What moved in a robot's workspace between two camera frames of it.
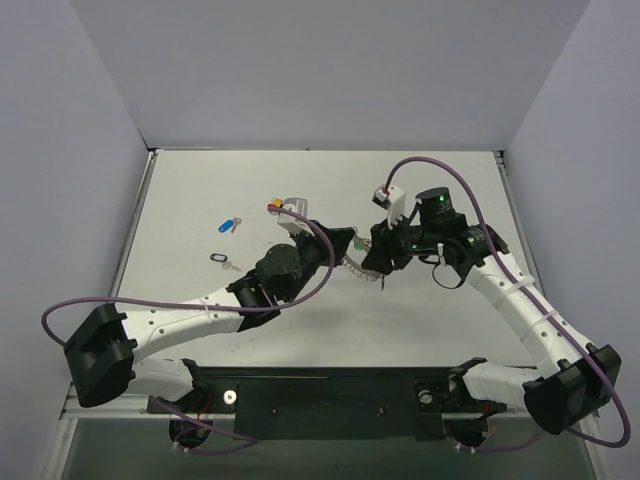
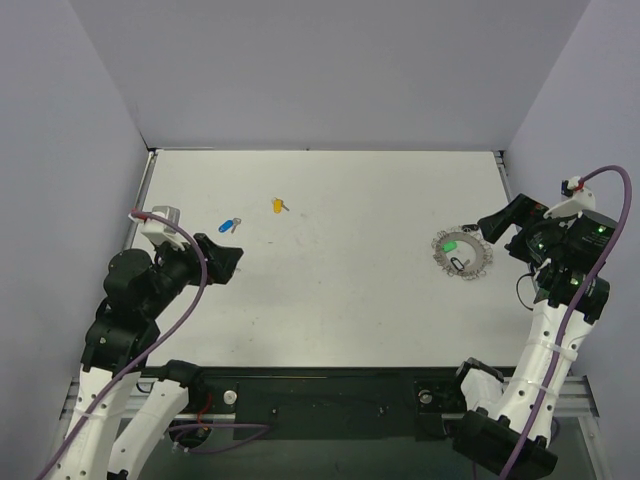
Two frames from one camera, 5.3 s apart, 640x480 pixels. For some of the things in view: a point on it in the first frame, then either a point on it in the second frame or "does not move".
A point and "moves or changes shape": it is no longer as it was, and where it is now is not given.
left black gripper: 329,245 → 204,260
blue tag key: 228,224 does not move
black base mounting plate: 328,402 does not move
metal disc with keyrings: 356,267 moves or changes shape
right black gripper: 386,245 → 523,232
